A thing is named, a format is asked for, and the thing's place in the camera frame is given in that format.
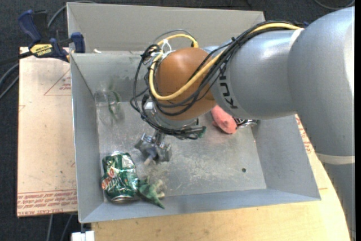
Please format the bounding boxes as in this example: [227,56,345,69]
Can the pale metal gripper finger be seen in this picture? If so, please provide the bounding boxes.
[143,149,156,166]

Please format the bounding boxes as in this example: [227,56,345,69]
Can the green toy dinosaur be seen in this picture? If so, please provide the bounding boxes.
[137,176,168,210]

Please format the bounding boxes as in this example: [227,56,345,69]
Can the crushed green soda can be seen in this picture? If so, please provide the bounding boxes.
[101,151,140,204]

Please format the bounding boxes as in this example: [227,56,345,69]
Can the grey metal bin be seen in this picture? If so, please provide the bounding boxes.
[67,2,322,224]

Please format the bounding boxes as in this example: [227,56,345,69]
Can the clear glass cup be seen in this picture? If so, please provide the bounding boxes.
[94,84,125,126]

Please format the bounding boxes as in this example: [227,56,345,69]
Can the brown cardboard board, red print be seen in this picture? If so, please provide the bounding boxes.
[16,46,329,218]

